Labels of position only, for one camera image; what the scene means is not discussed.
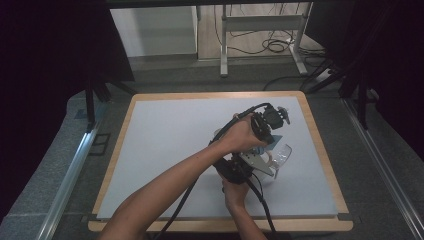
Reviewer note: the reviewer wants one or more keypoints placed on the white and blue refill pouch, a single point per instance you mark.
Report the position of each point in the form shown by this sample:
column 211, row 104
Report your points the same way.
column 277, row 140

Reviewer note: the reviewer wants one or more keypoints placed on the white panel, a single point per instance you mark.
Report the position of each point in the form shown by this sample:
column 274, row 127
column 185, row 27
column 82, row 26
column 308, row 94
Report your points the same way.
column 153, row 30

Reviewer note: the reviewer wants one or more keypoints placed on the black floor bracket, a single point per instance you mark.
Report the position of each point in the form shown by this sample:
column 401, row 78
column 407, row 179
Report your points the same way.
column 99, row 144

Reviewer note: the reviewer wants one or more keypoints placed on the person's right hand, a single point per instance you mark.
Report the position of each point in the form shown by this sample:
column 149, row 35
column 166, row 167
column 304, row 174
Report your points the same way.
column 236, row 195

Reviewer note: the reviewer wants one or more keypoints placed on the white metal desk frame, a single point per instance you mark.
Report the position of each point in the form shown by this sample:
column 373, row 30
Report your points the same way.
column 263, row 23

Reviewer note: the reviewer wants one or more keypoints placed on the person's left hand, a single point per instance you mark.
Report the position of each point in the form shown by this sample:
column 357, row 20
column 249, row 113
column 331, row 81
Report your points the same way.
column 240, row 136

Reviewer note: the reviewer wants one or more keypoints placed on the aluminium rail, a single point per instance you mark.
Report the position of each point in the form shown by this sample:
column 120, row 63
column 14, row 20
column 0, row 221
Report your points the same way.
column 383, row 166
column 66, row 186

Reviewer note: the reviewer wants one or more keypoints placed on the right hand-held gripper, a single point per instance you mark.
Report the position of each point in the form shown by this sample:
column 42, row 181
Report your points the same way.
column 233, row 170

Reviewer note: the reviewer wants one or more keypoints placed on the black tripod stand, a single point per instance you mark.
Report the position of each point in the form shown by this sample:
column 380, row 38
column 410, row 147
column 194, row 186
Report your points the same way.
column 361, row 100
column 90, row 103

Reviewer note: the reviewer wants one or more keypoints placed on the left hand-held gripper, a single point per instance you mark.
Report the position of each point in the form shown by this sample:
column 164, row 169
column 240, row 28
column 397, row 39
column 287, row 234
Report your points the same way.
column 271, row 118

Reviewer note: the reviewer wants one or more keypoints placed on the black curtain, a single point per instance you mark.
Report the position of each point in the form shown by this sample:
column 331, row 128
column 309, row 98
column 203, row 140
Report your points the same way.
column 43, row 66
column 393, row 60

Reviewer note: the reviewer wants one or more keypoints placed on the white table mat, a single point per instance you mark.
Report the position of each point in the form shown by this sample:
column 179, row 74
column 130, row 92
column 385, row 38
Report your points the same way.
column 160, row 140

